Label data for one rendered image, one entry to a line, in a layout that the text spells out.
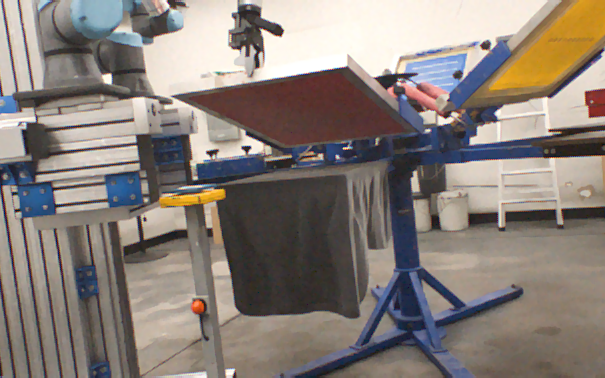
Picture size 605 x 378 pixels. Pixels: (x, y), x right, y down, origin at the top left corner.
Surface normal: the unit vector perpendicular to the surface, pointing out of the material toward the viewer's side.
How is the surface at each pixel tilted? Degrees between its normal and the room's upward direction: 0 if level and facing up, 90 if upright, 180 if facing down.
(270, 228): 94
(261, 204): 93
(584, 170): 90
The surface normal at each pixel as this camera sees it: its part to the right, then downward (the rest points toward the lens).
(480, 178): -0.41, 0.12
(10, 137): -0.04, 0.08
